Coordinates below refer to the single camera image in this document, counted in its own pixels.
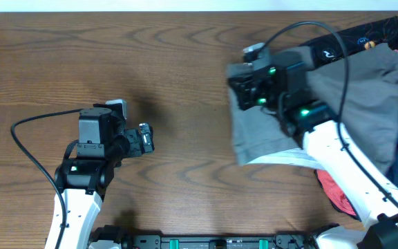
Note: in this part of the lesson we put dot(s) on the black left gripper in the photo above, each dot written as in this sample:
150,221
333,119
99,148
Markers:
135,142

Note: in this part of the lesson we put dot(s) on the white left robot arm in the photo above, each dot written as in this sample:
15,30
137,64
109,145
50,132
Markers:
104,141

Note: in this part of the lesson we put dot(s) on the grey shorts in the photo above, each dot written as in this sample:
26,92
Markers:
370,115

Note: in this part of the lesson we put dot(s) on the red garment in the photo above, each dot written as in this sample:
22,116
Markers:
338,199

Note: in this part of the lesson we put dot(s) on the black patterned shorts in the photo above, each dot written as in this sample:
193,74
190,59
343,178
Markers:
326,49

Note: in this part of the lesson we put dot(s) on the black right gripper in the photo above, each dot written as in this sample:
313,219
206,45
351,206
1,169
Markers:
244,84

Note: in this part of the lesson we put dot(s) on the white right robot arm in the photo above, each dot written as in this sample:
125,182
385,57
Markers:
312,122

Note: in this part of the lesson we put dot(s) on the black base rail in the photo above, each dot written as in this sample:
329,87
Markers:
110,237

